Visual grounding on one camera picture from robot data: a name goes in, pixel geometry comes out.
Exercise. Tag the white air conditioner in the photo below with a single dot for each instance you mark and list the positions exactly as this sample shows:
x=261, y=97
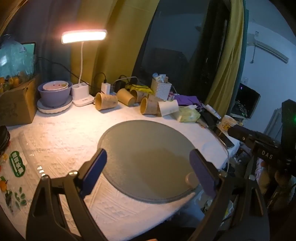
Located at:
x=268, y=49

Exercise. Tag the round grey mat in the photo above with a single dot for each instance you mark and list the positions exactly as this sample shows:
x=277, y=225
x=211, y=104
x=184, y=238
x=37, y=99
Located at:
x=148, y=160

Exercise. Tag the small pink bowl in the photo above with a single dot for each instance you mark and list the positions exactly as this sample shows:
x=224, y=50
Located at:
x=55, y=86

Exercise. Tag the yellow curtain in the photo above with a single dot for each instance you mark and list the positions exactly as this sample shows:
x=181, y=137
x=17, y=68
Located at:
x=229, y=69

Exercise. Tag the white charger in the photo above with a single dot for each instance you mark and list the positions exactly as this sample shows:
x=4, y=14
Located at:
x=106, y=88

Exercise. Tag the black charger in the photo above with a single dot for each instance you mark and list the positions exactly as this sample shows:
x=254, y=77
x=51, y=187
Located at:
x=120, y=85

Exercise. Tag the dark monitor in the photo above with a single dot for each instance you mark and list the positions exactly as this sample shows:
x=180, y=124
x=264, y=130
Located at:
x=245, y=100

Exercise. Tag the white woven basket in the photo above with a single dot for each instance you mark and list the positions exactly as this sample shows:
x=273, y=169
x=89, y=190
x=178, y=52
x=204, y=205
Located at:
x=161, y=89

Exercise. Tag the person's right hand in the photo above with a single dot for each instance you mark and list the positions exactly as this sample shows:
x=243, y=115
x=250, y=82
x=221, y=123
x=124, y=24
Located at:
x=281, y=179

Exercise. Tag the black round lid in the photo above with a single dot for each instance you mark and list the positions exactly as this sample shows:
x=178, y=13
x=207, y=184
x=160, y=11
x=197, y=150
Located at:
x=4, y=138

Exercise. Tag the small screen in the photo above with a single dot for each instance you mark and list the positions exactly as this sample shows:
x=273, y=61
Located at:
x=29, y=48

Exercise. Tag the black phone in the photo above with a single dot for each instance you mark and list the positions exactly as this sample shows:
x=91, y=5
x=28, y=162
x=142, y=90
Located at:
x=226, y=141

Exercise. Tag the white cartoon cup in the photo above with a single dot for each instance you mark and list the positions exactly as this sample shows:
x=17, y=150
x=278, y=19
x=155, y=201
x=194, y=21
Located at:
x=226, y=124

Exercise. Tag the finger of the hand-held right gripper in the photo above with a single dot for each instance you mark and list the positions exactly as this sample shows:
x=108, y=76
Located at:
x=242, y=135

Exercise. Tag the white textured tablecloth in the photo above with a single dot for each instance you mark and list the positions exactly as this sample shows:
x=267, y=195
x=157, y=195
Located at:
x=69, y=129

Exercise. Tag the plastic bag of oranges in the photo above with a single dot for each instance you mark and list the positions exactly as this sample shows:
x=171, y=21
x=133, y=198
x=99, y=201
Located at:
x=12, y=62

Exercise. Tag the white desk lamp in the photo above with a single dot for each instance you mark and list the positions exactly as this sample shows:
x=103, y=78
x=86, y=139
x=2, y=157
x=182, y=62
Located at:
x=83, y=37

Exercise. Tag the white plate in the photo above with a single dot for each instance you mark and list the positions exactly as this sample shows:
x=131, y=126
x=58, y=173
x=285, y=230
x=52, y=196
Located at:
x=54, y=109

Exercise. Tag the cardboard box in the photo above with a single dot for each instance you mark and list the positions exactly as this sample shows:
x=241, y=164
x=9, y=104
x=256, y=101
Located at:
x=16, y=106

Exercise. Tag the green tissue pack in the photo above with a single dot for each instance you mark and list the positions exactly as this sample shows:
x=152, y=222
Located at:
x=188, y=114

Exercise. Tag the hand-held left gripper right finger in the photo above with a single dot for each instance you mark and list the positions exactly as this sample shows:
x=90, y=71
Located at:
x=203, y=172

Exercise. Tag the purple cloth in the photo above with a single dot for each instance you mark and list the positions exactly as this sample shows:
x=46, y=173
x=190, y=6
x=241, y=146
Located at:
x=188, y=100

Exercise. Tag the bamboo cup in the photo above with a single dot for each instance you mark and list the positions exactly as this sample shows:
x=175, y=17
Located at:
x=149, y=107
x=106, y=102
x=126, y=97
x=138, y=95

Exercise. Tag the white tube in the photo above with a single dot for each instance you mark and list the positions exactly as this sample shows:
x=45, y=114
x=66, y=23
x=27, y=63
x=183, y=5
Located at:
x=213, y=111

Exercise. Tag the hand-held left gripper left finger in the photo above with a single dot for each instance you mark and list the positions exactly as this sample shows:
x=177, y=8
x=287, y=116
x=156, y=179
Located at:
x=94, y=171

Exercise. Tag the purple bowl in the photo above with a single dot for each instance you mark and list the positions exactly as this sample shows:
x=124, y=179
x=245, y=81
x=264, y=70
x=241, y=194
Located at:
x=54, y=97

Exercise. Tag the yellow packet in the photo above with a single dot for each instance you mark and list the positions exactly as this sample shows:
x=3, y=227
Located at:
x=141, y=88

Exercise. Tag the clear printed plastic bag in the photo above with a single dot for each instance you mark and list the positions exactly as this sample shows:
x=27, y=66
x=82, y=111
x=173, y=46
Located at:
x=16, y=166

